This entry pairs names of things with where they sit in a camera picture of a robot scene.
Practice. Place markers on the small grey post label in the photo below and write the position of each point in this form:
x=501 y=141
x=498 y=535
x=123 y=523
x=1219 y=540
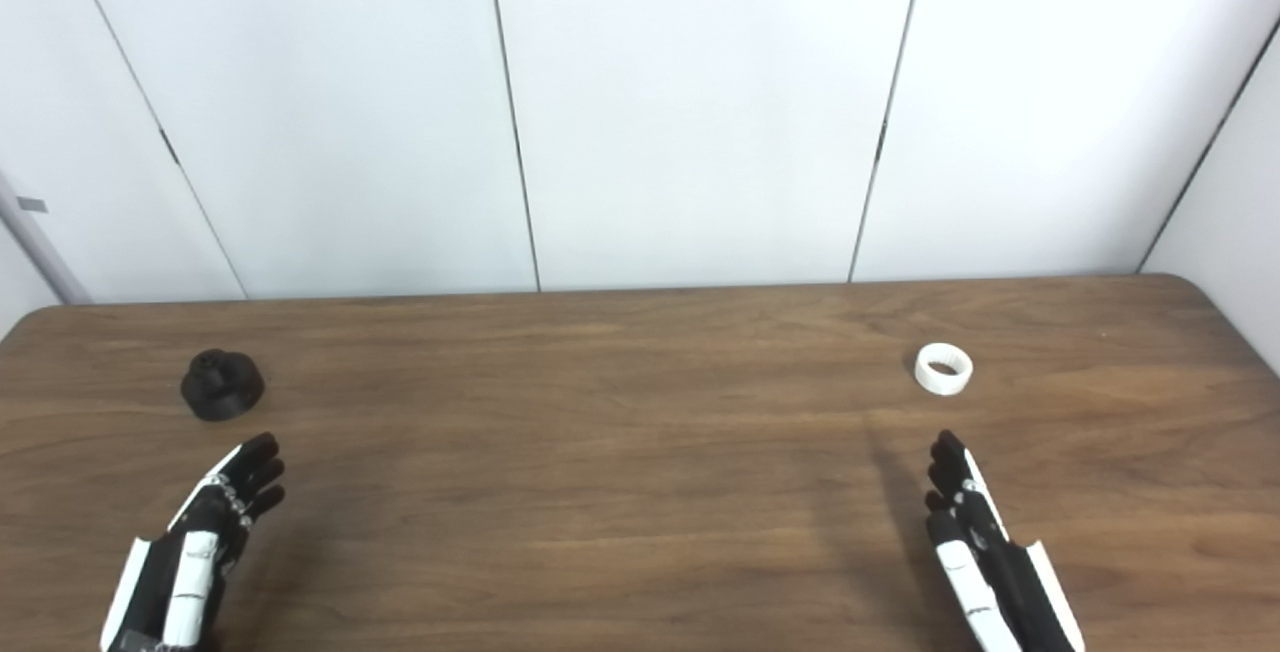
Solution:
x=32 y=204

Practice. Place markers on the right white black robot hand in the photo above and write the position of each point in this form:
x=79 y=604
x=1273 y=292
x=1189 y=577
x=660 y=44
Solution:
x=985 y=572

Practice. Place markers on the round black plastic part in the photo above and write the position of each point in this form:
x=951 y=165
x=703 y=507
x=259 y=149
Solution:
x=222 y=387

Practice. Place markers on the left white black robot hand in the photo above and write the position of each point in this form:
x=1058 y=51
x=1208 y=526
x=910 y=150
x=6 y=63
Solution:
x=190 y=572

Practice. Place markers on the grey corner wall post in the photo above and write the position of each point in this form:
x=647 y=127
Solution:
x=45 y=252

